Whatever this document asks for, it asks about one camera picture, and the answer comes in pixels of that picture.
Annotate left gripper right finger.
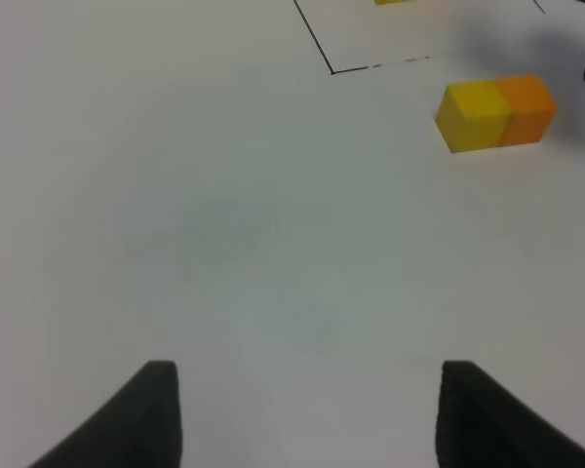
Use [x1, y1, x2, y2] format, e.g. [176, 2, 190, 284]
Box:
[435, 361, 585, 468]

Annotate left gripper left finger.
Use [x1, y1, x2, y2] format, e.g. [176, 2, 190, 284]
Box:
[32, 361, 183, 468]

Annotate orange block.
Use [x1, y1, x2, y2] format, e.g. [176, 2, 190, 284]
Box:
[495, 75, 558, 147]

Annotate yellow template block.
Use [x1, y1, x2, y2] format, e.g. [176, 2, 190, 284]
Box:
[374, 0, 408, 6]

